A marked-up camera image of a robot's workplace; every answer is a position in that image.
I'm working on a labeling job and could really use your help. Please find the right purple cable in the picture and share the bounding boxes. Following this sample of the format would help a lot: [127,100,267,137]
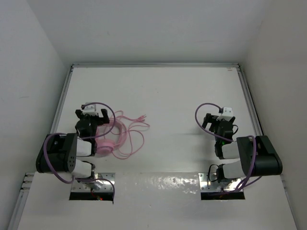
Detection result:
[194,103,262,194]

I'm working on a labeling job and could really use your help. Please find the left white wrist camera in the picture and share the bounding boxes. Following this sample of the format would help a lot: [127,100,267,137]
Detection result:
[81,104,97,115]

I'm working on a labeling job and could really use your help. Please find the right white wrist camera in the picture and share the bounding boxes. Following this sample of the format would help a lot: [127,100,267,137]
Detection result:
[217,107,234,121]

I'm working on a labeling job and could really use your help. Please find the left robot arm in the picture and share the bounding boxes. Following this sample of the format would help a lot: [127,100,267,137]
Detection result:
[35,106,110,184]

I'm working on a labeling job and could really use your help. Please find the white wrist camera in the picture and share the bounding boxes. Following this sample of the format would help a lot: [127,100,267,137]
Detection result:
[217,107,234,121]
[81,104,97,115]

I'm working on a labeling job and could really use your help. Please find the metal base plate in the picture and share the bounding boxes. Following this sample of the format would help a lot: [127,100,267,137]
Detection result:
[71,172,115,193]
[199,172,241,193]

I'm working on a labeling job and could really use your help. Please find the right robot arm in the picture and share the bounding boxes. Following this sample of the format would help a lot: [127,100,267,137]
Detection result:
[201,113,283,183]

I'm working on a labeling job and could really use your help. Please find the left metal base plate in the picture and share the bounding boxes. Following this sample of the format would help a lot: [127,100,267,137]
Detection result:
[71,172,115,193]

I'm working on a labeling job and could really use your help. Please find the pink headphones with cable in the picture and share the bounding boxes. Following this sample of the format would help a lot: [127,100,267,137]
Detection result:
[95,110,150,160]

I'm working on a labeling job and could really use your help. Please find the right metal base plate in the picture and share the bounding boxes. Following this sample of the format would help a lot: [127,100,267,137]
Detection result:
[199,172,241,193]

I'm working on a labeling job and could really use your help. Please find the aluminium table frame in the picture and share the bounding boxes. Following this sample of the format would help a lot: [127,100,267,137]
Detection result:
[17,64,295,230]

